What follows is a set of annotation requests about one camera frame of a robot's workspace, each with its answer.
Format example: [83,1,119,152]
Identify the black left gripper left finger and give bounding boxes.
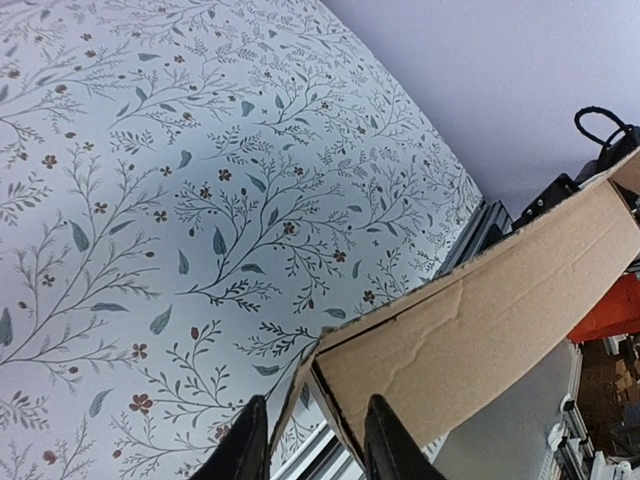
[189,395,270,480]

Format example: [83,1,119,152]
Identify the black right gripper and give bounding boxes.
[511,173,580,231]

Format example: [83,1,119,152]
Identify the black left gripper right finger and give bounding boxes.
[364,394,445,480]

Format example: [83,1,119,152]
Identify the cardboard scraps in background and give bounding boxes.
[582,339,640,426]

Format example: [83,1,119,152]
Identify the floral patterned table mat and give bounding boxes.
[1,1,482,479]

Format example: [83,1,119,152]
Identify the orange object in background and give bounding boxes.
[567,274,639,344]

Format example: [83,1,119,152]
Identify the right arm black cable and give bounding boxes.
[573,105,639,151]

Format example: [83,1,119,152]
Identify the brown cardboard box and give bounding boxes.
[269,153,639,479]

